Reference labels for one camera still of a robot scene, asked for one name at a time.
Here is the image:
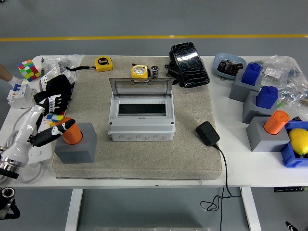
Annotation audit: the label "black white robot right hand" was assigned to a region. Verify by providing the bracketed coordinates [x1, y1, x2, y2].
[285, 220, 300, 231]

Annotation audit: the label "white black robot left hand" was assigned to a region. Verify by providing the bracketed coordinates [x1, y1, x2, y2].
[2, 93, 77, 168]

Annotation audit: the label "orange cylinder battery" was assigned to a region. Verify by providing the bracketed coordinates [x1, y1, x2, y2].
[62, 117, 83, 145]
[264, 110, 290, 135]

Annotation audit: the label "smoky transparent box lid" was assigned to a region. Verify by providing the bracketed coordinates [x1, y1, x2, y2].
[109, 77, 174, 99]

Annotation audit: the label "grey plastic junction box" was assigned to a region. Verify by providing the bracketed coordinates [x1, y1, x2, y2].
[107, 96, 176, 142]

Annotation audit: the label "blue block battery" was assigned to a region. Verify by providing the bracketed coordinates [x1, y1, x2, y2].
[241, 63, 262, 86]
[256, 85, 279, 109]

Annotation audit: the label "white power strip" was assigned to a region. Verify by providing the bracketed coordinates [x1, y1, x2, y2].
[24, 113, 55, 167]

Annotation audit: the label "black table control panel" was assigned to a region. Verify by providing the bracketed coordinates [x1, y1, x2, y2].
[273, 186, 308, 193]

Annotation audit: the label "white table leg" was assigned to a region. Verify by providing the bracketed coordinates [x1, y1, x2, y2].
[64, 188, 84, 231]
[241, 187, 262, 231]

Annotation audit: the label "white circuit breaker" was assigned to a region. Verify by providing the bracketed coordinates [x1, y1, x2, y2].
[6, 83, 38, 109]

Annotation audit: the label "grey holder block round hole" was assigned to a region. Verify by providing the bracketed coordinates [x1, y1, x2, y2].
[54, 123, 98, 165]
[245, 116, 291, 152]

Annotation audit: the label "blue plastic bin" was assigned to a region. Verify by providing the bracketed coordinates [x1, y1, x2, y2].
[280, 120, 308, 168]

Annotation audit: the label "black cloth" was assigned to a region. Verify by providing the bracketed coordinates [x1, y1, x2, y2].
[33, 74, 73, 115]

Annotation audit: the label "large colourful puzzle cube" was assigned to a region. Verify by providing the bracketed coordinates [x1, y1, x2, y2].
[17, 59, 41, 83]

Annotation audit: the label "white printed card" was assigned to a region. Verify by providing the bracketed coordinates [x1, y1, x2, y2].
[39, 66, 61, 91]

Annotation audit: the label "white plastic module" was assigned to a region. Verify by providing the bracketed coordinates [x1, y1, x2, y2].
[59, 68, 77, 84]

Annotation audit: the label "yellow lemon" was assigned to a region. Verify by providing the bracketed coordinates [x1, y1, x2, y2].
[288, 128, 308, 156]

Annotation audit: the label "clear plastic bag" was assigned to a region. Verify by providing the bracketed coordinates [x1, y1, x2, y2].
[44, 54, 85, 80]

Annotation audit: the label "grey holder block square hole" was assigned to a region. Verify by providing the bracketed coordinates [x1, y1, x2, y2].
[228, 69, 263, 103]
[242, 90, 279, 125]

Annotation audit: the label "black power adapter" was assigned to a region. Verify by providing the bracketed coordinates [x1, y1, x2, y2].
[195, 121, 220, 146]

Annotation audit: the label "grey-brown mat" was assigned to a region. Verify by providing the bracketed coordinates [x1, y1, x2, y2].
[51, 55, 227, 181]

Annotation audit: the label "yellow tape measure chrome face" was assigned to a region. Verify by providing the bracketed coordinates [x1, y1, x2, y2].
[131, 64, 150, 79]

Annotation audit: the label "clear plastic bags pile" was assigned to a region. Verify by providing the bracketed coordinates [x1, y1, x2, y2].
[247, 54, 308, 108]

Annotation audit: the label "small bag white parts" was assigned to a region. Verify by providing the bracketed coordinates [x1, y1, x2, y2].
[261, 66, 283, 80]

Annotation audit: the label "dark electronic parts heap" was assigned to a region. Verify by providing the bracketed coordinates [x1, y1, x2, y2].
[217, 59, 244, 75]

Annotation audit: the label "light blue bowl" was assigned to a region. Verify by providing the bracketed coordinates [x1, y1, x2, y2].
[213, 52, 248, 81]

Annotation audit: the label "black glossy pedal device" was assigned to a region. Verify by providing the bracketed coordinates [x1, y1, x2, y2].
[165, 42, 210, 89]

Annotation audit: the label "thin black cord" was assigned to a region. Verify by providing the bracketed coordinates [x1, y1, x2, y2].
[201, 143, 242, 231]

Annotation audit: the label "yellow tape measure black strap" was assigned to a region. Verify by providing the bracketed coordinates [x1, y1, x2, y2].
[65, 56, 114, 72]

